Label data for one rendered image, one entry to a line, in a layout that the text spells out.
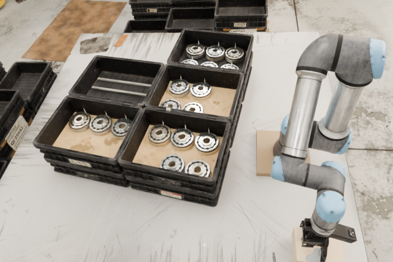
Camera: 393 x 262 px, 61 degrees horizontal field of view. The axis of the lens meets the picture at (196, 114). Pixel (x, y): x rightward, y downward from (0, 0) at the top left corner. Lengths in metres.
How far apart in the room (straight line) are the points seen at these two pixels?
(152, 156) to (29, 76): 1.65
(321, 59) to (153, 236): 0.92
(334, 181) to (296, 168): 0.11
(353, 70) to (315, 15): 2.66
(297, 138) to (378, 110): 1.85
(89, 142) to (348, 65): 1.11
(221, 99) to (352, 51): 0.73
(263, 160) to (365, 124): 1.36
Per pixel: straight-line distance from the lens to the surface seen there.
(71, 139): 1.64
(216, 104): 1.60
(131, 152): 1.44
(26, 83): 2.84
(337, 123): 1.31
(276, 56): 2.07
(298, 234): 1.33
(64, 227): 1.57
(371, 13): 3.90
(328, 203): 1.02
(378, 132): 2.74
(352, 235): 1.24
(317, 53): 1.08
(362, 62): 1.09
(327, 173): 1.09
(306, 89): 1.08
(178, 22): 2.98
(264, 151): 1.56
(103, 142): 1.57
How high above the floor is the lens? 2.01
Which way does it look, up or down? 49 degrees down
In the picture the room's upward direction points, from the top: 8 degrees counter-clockwise
